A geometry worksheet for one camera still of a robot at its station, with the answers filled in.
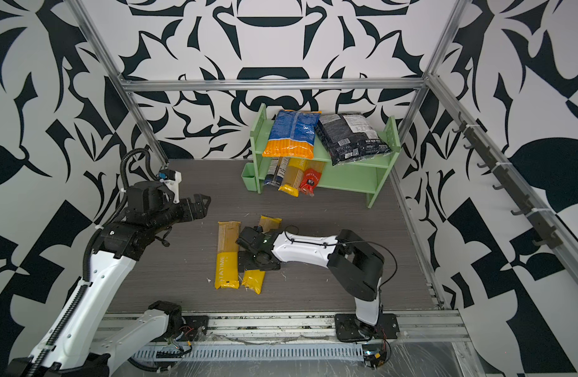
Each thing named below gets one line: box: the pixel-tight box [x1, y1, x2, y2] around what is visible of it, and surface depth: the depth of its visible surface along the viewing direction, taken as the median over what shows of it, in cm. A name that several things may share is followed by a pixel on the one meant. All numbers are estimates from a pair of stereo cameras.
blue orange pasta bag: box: [262, 109, 322, 161], surface depth 86 cm
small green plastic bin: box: [241, 161, 257, 192], surface depth 106 cm
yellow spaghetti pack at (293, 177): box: [278, 157, 308, 198], surface depth 96 cm
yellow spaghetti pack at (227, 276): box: [214, 220, 242, 290], surface depth 88 cm
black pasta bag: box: [317, 112, 392, 166], surface depth 84 cm
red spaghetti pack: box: [299, 159, 327, 198], surface depth 93 cm
